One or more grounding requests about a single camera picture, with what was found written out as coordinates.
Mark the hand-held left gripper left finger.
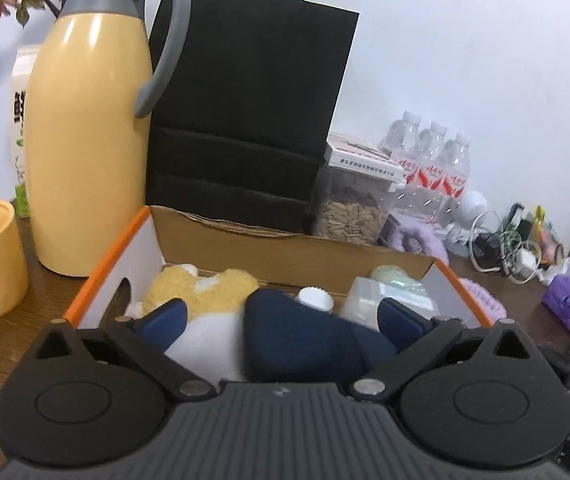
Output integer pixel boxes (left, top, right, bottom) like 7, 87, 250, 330
35, 297, 216, 402

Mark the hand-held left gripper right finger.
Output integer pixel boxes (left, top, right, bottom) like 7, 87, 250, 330
347, 297, 533, 403

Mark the clear plastic box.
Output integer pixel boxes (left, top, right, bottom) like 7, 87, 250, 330
340, 276, 440, 333

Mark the white plush toy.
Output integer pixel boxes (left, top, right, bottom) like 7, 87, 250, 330
125, 304, 246, 383

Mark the pale green pouch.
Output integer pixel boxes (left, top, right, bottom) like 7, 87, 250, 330
370, 265, 428, 293

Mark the small white cap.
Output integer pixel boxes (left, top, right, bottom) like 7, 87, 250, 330
297, 286, 334, 313

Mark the navy blue cloth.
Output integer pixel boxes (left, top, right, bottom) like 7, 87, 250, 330
242, 287, 398, 385

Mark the red cardboard box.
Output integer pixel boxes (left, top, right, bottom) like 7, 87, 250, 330
63, 204, 508, 361

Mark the purple fluffy slipper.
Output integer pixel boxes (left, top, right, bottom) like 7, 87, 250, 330
382, 212, 508, 328

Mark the clear seed container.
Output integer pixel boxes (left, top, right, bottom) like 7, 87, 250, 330
312, 131, 406, 247

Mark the white charger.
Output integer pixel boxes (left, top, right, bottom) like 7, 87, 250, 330
517, 250, 540, 274

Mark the small black device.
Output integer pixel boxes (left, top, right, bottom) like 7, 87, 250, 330
507, 202, 526, 232

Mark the colourful snack packet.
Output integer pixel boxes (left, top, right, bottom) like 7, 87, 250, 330
535, 206, 566, 261

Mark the yellow thermos jug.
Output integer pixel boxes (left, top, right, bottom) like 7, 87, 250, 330
24, 0, 192, 278

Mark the black paper bag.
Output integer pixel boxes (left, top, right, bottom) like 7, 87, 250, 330
146, 0, 360, 236

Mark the white milk carton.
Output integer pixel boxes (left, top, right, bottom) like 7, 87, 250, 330
10, 45, 40, 218

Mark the tangled cable bundle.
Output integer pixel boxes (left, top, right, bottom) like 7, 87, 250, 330
470, 207, 540, 281

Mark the white round camera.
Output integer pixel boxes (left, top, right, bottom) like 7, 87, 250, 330
442, 189, 488, 253

